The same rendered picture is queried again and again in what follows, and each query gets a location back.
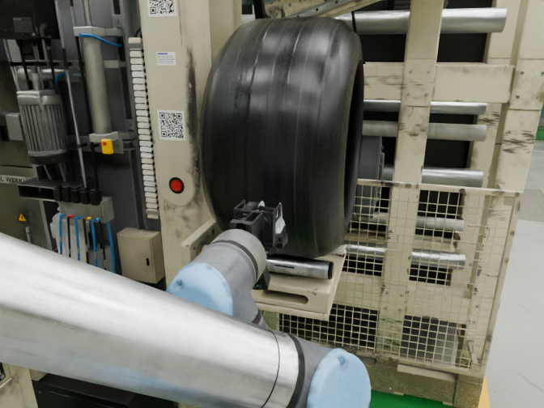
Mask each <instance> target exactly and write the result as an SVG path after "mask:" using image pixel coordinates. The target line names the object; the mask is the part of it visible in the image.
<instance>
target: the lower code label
mask: <svg viewBox="0 0 544 408"><path fill-rule="evenodd" d="M157 115H158V124H159V139H167V140H180V141H186V140H185V117H184V111H175V110H157Z"/></svg>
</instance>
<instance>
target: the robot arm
mask: <svg viewBox="0 0 544 408"><path fill-rule="evenodd" d="M241 205H242V209H238V208H239V207H240V206H241ZM276 211H277V216H276ZM238 212H240V214H239V215H238ZM233 217H234V219H233V220H232V221H231V222H230V230H227V231H225V232H223V233H221V234H220V235H218V236H217V237H216V238H215V239H214V240H213V241H212V242H211V243H210V244H209V245H208V246H207V247H206V248H205V249H204V250H203V251H202V252H201V253H200V254H199V255H197V256H196V257H195V258H194V259H193V260H192V261H191V262H190V263H189V264H188V265H187V266H184V267H183V268H182V269H181V270H180V271H179V272H178V273H177V274H176V276H175V278H174V279H173V280H172V281H171V282H170V284H169V285H168V287H167V289H166V291H161V290H159V289H156V288H154V287H150V286H147V285H145V284H143V283H139V282H136V281H134V280H132V279H129V278H125V277H123V276H120V275H118V274H114V273H112V272H109V271H107V270H103V269H101V268H98V267H95V266H92V265H89V264H87V263H84V262H82V261H78V260H75V259H73V258H71V257H67V256H64V255H62V254H60V253H55V252H53V251H51V250H48V249H44V248H42V247H40V246H37V245H34V244H31V243H28V242H26V241H23V240H20V239H17V238H14V237H13V236H8V235H6V234H3V233H1V232H0V362H1V363H8V364H12V365H15V366H19V367H23V368H30V369H33V370H37V371H41V372H47V373H51V374H55V375H59V376H65V377H69V378H73V379H76V380H83V381H87V382H91V383H94V384H98V385H105V386H108V387H113V388H116V389H123V390H126V391H130V392H134V393H140V394H145V395H148V396H152V397H158V398H163V399H166V400H170V401H174V402H180V403H184V404H188V405H191V406H198V407H201V408H369V406H370V405H369V402H370V399H371V385H370V380H369V376H368V372H367V370H366V368H365V367H364V365H363V363H362V362H361V360H360V359H359V358H358V357H356V356H355V355H353V354H351V353H348V352H346V351H345V350H343V349H341V348H335V349H333V348H329V347H326V346H321V345H318V344H316V343H313V342H310V341H307V340H304V339H302V338H298V337H296V336H294V335H291V334H287V333H284V332H281V331H278V330H271V329H269V327H268V326H267V324H266V322H265V320H264V318H263V316H262V315H261V313H260V311H259V309H258V307H257V305H256V303H255V301H254V299H253V297H252V296H251V294H250V291H251V290H252V289H253V290H268V287H269V284H270V274H269V271H268V269H267V266H266V262H267V260H266V255H272V254H274V253H277V251H278V249H283V246H284V245H285V244H286V243H287V241H288V234H287V233H286V224H285V223H284V220H283V213H282V204H281V203H279V204H278V206H277V207H276V208H275V209H274V208H269V207H267V206H265V204H264V202H263V201H261V202H260V203H259V202H248V203H247V204H246V205H245V200H243V201H242V202H241V203H240V204H239V205H237V206H236V207H235V208H234V209H233Z"/></svg>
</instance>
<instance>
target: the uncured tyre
mask: <svg viewBox="0 0 544 408"><path fill-rule="evenodd" d="M363 101H364V72H363V54H362V45H361V40H360V38H359V36H358V35H357V34H356V33H355V32H354V31H353V30H352V29H351V28H350V27H349V26H348V25H347V24H346V23H345V22H344V21H343V20H340V19H335V18H332V17H303V18H271V19H255V20H253V21H250V22H247V23H244V24H242V25H240V26H239V27H238V28H237V29H236V30H235V31H234V32H233V34H232V35H231V36H230V37H229V39H228V40H227V41H226V42H225V44H224V45H223V46H222V48H221V49H220V50H219V52H218V53H217V55H216V57H215V59H214V61H213V64H212V66H211V68H210V73H209V75H208V78H207V81H206V87H205V91H204V95H203V100H202V111H201V118H200V129H199V159H200V169H201V176H202V186H203V190H204V194H205V197H206V202H207V205H208V207H209V210H210V213H211V215H212V217H213V219H214V220H215V222H216V223H217V224H218V225H219V227H220V229H221V230H222V231H223V232H225V231H227V230H230V222H231V221H232V220H233V219H234V217H233V209H234V208H235V207H236V206H237V205H239V204H240V203H241V202H242V201H243V200H245V205H246V204H247V203H248V202H259V203H260V202H261V201H263V202H264V204H265V206H267V207H269V208H274V209H275V208H276V207H277V206H278V204H279V203H281V204H282V213H283V220H284V223H285V224H286V233H287V234H288V241H287V243H286V244H285V245H284V246H283V249H278V251H277V253H276V254H282V255H288V256H295V257H306V258H317V257H326V256H327V255H328V254H330V253H332V252H333V251H334V250H335V249H336V248H338V247H339V246H341V245H342V244H343V242H344V240H345V237H346V233H347V229H348V226H349V223H350V220H351V215H352V211H353V206H354V201H355V192H356V186H357V180H358V173H359V159H360V151H361V141H362V130H363Z"/></svg>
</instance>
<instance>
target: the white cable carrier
mask: <svg viewBox="0 0 544 408"><path fill-rule="evenodd" d="M129 43H142V39H141V38H129ZM130 50H136V51H131V52H130V56H131V57H136V58H131V59H130V62H131V64H137V65H132V66H131V70H137V71H134V72H132V76H133V77H138V78H134V79H133V83H137V84H135V85H134V90H138V91H135V92H134V96H141V97H137V98H135V103H141V104H136V105H135V107H136V109H142V110H137V111H136V114H137V115H138V116H139V117H137V121H143V122H139V123H138V128H143V129H138V133H139V134H140V135H139V139H140V140H142V141H140V142H139V144H140V146H144V147H140V151H145V152H142V153H141V157H143V159H142V163H143V165H142V169H144V170H143V171H142V174H143V175H145V176H144V177H143V180H145V181H144V185H146V187H145V188H144V190H145V191H148V192H145V196H146V197H147V198H146V202H148V203H147V207H149V208H147V210H153V211H159V201H158V193H157V184H156V176H155V160H154V151H153V140H152V133H151V119H150V109H149V101H148V93H147V77H146V68H145V60H144V51H143V48H130ZM139 50H142V51H139ZM140 57H141V58H140ZM140 64H142V65H140ZM140 70H144V71H140ZM142 84H143V85H142ZM144 103H145V104H144ZM147 218H152V219H158V218H159V216H158V215H147Z"/></svg>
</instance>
